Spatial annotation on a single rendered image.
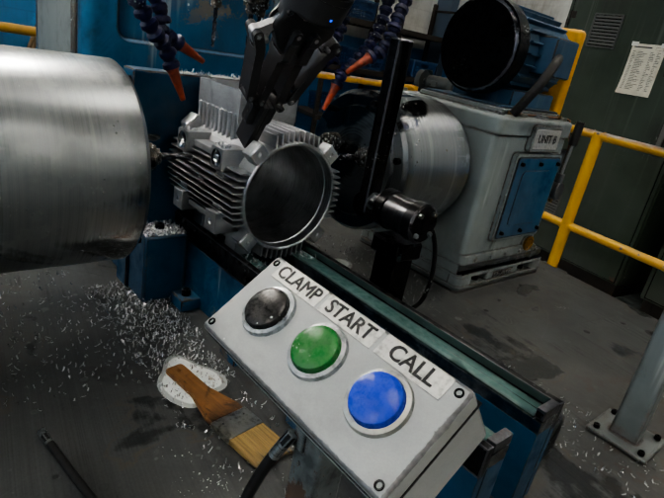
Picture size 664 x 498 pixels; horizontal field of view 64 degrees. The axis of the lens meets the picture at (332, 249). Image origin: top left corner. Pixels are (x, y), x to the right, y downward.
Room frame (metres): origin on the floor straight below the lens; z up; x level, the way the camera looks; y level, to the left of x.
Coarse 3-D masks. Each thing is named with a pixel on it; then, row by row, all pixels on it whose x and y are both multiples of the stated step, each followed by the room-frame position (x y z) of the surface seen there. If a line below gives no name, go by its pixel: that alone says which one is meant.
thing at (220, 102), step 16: (208, 80) 0.81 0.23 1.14; (224, 80) 0.86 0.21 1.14; (208, 96) 0.81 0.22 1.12; (224, 96) 0.78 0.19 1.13; (240, 96) 0.75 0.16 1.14; (208, 112) 0.80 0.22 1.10; (224, 112) 0.77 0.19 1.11; (240, 112) 0.75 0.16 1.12; (288, 112) 0.81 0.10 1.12; (208, 128) 0.80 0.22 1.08; (224, 128) 0.77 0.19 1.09
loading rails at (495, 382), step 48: (192, 240) 0.78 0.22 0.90; (192, 288) 0.77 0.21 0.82; (240, 288) 0.67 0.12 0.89; (336, 288) 0.68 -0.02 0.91; (432, 336) 0.58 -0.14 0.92; (480, 384) 0.50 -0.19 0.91; (528, 384) 0.50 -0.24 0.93; (528, 432) 0.45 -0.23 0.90; (480, 480) 0.38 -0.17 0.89; (528, 480) 0.47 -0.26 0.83
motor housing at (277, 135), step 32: (288, 128) 0.73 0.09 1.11; (192, 160) 0.75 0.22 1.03; (288, 160) 0.85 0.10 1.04; (320, 160) 0.77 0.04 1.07; (192, 192) 0.75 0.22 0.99; (224, 192) 0.69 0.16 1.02; (256, 192) 0.88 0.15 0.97; (288, 192) 0.84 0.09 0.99; (320, 192) 0.79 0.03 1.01; (256, 224) 0.79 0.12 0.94; (288, 224) 0.79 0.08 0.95
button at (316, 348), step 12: (300, 336) 0.27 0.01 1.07; (312, 336) 0.26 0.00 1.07; (324, 336) 0.26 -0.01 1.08; (336, 336) 0.26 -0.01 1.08; (300, 348) 0.26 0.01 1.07; (312, 348) 0.26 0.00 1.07; (324, 348) 0.26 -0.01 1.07; (336, 348) 0.26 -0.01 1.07; (300, 360) 0.25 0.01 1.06; (312, 360) 0.25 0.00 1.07; (324, 360) 0.25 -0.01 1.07; (312, 372) 0.25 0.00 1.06
